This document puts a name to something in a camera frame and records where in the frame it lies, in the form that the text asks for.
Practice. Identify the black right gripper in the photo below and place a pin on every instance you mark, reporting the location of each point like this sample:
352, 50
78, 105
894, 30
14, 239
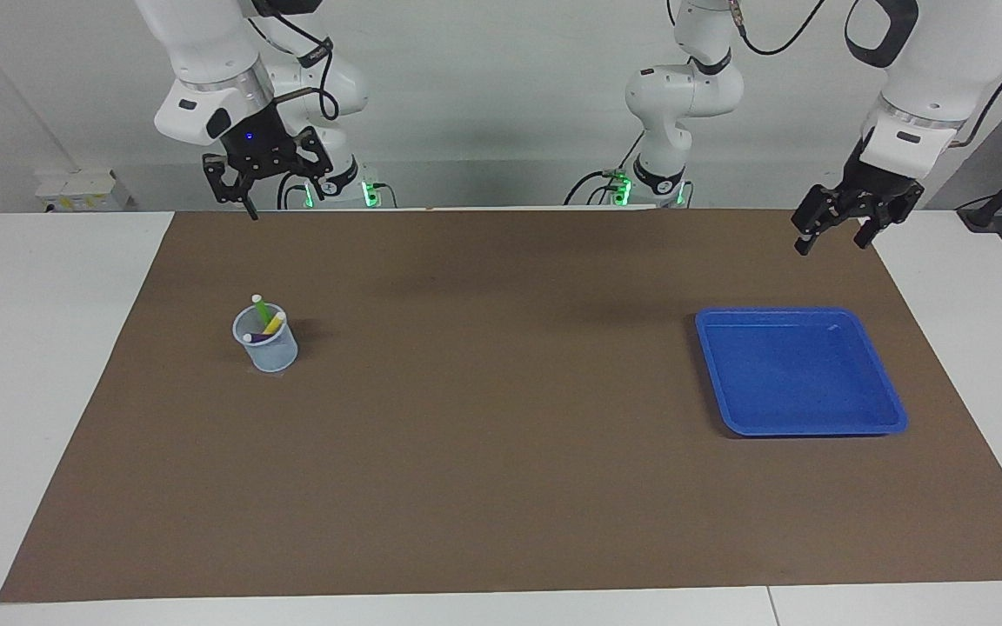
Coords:
262, 143

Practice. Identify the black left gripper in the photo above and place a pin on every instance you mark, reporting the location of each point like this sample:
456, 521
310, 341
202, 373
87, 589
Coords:
884, 187

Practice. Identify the green pen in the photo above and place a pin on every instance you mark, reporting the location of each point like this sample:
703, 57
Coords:
261, 310

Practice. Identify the yellow pen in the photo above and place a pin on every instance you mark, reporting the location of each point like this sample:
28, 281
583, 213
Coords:
274, 322

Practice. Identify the purple pen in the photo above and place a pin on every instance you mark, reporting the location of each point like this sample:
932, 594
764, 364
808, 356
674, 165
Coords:
254, 337

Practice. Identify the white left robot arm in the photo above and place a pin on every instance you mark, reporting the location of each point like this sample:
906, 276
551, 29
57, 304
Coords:
936, 69

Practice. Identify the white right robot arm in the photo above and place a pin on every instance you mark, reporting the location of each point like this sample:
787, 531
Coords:
214, 61

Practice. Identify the blue plastic tray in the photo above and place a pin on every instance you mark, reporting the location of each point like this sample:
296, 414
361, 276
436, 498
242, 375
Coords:
814, 374

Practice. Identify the translucent plastic cup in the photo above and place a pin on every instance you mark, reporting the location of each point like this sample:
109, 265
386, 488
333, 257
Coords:
270, 355

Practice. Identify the brown table mat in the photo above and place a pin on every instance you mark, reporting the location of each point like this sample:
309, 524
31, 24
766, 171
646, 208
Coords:
501, 435

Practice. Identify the white wall socket box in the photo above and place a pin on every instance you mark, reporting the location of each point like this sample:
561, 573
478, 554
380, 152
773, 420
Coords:
75, 189

